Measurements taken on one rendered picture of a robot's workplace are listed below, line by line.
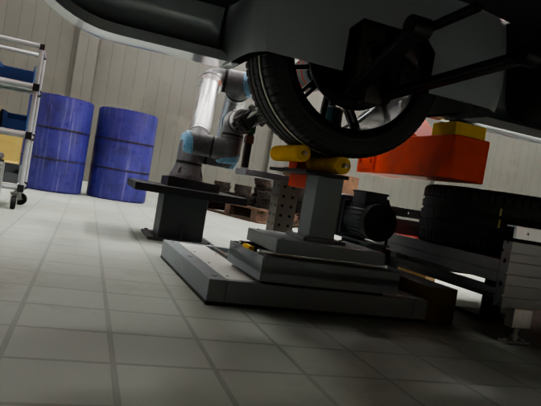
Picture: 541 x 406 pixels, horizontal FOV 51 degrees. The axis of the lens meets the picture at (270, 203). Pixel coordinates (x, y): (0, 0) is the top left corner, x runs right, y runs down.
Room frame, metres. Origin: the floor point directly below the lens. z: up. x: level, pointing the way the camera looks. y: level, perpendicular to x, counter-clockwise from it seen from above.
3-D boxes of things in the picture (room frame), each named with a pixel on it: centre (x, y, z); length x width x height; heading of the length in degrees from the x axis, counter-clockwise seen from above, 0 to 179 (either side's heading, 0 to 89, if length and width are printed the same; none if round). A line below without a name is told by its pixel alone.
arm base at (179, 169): (3.24, 0.50, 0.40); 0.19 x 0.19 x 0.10
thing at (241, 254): (1.98, -0.17, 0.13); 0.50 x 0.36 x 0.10; 111
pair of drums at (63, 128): (5.75, 1.90, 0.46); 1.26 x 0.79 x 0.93; 105
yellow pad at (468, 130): (2.15, -0.66, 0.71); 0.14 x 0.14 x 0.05; 21
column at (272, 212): (2.79, -0.06, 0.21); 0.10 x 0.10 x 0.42; 21
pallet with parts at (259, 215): (6.54, 0.12, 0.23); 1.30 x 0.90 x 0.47; 34
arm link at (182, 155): (3.25, 0.49, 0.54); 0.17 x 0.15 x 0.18; 97
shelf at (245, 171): (2.78, -0.03, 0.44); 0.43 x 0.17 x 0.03; 111
